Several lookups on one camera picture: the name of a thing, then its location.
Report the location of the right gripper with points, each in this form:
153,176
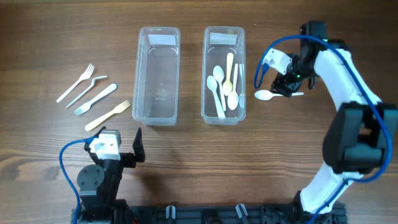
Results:
285,85

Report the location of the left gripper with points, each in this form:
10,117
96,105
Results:
129,158

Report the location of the white spoon low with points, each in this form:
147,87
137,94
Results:
265,95

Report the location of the cream yellow plastic fork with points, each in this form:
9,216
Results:
118,109

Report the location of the light blue plastic fork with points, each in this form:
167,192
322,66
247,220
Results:
87,106

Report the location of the cream yellow plastic spoon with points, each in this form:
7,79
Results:
227,85

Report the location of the translucent white plastic spoon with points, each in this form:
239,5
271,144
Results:
218,74

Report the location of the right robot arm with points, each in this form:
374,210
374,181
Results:
358,145

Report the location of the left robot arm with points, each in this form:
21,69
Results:
99,182

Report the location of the left clear plastic container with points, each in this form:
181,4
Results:
155,101

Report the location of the clear plastic container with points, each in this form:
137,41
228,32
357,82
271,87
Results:
155,101
218,42

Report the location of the right clear plastic container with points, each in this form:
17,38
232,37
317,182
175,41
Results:
218,42

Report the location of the translucent bent plastic fork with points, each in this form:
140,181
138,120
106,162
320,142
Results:
93,81

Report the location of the white plastic fork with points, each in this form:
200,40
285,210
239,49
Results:
84,76

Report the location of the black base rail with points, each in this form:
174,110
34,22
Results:
264,214

